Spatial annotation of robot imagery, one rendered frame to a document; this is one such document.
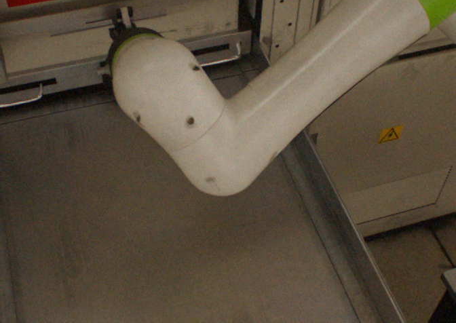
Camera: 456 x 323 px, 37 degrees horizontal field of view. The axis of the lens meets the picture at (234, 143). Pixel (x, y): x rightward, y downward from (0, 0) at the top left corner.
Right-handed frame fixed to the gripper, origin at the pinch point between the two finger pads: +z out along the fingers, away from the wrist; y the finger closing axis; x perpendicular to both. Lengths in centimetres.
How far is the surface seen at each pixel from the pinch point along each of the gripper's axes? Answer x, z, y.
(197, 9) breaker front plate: 15.6, 8.2, -0.2
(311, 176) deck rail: 26.5, -13.4, 28.2
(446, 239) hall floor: 92, 48, 91
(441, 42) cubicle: 70, 13, 18
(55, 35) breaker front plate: -10.4, 7.7, -0.5
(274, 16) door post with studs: 29.3, 5.1, 3.1
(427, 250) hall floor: 84, 46, 92
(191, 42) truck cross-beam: 13.9, 10.5, 6.0
